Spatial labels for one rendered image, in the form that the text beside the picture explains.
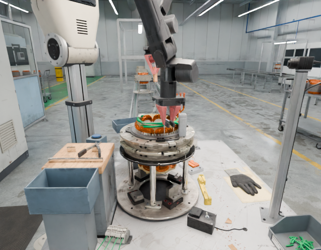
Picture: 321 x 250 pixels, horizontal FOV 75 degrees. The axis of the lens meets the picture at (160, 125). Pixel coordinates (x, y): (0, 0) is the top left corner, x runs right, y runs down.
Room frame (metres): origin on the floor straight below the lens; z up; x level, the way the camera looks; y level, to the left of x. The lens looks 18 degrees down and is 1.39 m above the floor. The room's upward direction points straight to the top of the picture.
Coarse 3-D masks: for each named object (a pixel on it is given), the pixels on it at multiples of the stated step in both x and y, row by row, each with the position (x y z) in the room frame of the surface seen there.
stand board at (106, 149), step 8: (72, 144) 0.76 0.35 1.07; (80, 144) 0.76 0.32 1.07; (88, 144) 0.76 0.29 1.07; (104, 144) 0.76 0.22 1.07; (112, 144) 0.76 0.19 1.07; (64, 152) 0.69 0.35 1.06; (72, 152) 0.69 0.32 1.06; (88, 152) 0.69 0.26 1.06; (96, 152) 0.69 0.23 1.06; (104, 152) 0.69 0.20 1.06; (104, 160) 0.63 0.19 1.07; (104, 168) 0.61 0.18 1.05
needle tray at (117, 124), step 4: (112, 120) 1.10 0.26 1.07; (116, 120) 1.12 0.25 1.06; (120, 120) 1.13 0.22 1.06; (124, 120) 1.14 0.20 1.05; (128, 120) 1.15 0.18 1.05; (132, 120) 1.16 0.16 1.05; (112, 124) 1.10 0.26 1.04; (116, 124) 1.12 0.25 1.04; (120, 124) 1.13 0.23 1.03; (124, 124) 1.03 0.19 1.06; (128, 124) 1.04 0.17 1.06; (116, 128) 1.01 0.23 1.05; (120, 128) 1.02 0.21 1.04; (116, 132) 1.02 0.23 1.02; (136, 164) 1.07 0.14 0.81; (136, 168) 1.07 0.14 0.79
